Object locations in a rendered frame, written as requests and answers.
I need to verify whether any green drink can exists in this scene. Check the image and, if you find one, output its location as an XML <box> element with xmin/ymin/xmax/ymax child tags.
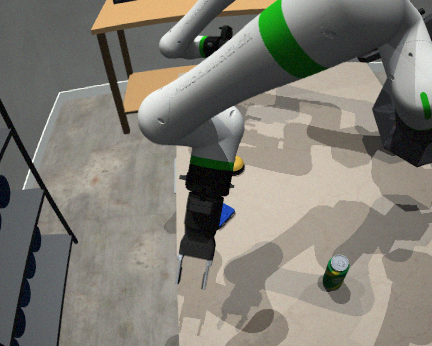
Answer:
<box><xmin>323</xmin><ymin>255</ymin><xmax>349</xmax><ymax>290</ymax></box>

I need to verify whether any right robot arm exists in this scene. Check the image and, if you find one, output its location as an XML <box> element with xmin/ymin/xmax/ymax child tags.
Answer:
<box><xmin>159</xmin><ymin>0</ymin><xmax>235</xmax><ymax>60</ymax></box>

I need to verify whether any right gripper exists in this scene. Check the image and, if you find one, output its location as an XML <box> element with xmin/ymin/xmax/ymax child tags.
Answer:
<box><xmin>203</xmin><ymin>25</ymin><xmax>233</xmax><ymax>58</ymax></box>

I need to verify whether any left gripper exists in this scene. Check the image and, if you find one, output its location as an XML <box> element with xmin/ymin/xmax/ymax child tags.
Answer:
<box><xmin>175</xmin><ymin>164</ymin><xmax>235</xmax><ymax>290</ymax></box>

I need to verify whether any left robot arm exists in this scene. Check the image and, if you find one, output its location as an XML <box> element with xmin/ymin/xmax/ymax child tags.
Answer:
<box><xmin>138</xmin><ymin>0</ymin><xmax>432</xmax><ymax>171</ymax></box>

